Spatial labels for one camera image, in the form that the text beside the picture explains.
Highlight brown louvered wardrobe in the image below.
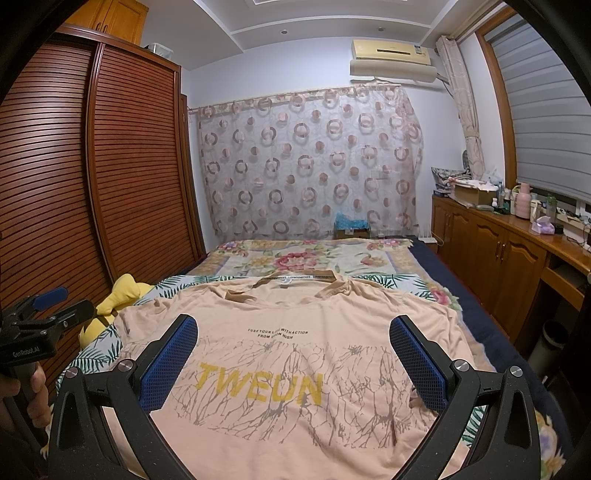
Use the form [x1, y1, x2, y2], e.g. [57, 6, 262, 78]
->
[0, 0, 208, 402]

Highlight navy bed sheet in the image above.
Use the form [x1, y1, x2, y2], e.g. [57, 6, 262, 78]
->
[409, 237, 574, 458]

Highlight palm leaf print quilt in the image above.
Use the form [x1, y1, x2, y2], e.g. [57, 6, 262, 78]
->
[77, 271, 477, 449]

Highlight purple tissue pack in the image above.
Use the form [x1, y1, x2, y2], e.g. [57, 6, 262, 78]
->
[531, 216, 555, 235]

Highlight cardboard box blue contents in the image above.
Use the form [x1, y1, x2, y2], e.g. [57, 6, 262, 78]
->
[334, 213, 370, 240]

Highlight wall air conditioner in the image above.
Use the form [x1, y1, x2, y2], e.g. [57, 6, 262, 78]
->
[349, 39, 438, 83]

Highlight circle pattern sheer curtain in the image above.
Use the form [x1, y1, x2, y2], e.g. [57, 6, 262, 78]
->
[195, 83, 424, 241]

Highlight yellow plush toy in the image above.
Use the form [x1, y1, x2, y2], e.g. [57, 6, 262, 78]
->
[78, 273, 153, 350]

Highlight beige tied side curtain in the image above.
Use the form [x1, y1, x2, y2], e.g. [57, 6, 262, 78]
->
[436, 36, 486, 180]

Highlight peach printed t-shirt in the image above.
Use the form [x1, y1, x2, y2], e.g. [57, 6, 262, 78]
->
[115, 273, 472, 479]

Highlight wooden sideboard cabinet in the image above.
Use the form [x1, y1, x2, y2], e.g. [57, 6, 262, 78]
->
[431, 196, 590, 343]

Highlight person left hand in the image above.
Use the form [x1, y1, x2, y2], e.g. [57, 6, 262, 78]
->
[0, 361, 52, 432]

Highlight pink thermos jug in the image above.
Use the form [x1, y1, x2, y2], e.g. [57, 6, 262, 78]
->
[514, 182, 531, 220]

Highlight floral bed blanket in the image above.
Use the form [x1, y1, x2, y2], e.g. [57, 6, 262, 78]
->
[187, 238, 566, 479]

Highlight grey window blind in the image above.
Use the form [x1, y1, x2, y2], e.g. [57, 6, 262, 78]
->
[485, 14, 591, 202]

